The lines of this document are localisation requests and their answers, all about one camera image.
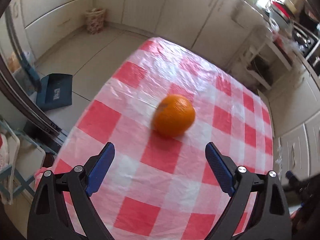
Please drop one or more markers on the small orange peel piece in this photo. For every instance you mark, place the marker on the small orange peel piece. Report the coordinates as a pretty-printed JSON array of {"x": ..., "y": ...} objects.
[{"x": 173, "y": 116}]

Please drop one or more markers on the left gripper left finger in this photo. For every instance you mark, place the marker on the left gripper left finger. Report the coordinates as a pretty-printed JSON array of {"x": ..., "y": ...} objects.
[{"x": 49, "y": 217}]

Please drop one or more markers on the white corner shelf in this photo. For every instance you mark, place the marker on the white corner shelf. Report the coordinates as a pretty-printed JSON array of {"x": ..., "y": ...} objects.
[{"x": 259, "y": 43}]

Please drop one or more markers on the blue dustpan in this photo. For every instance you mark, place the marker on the blue dustpan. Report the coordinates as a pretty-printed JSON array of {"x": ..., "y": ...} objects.
[{"x": 56, "y": 92}]

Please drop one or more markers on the black frying pan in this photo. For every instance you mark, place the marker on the black frying pan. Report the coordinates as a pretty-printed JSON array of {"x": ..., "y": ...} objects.
[{"x": 261, "y": 67}]

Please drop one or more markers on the red white checkered tablecloth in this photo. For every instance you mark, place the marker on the red white checkered tablecloth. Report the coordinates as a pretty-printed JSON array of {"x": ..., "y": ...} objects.
[{"x": 157, "y": 187}]

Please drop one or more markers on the patterned waste basket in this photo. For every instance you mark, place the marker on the patterned waste basket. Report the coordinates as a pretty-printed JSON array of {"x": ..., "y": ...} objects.
[{"x": 95, "y": 20}]

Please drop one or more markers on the white drawer cabinet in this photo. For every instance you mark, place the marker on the white drawer cabinet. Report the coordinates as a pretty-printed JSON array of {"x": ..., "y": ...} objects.
[{"x": 293, "y": 101}]

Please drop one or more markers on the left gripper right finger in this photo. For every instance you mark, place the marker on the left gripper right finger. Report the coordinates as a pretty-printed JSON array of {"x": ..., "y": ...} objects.
[{"x": 269, "y": 219}]

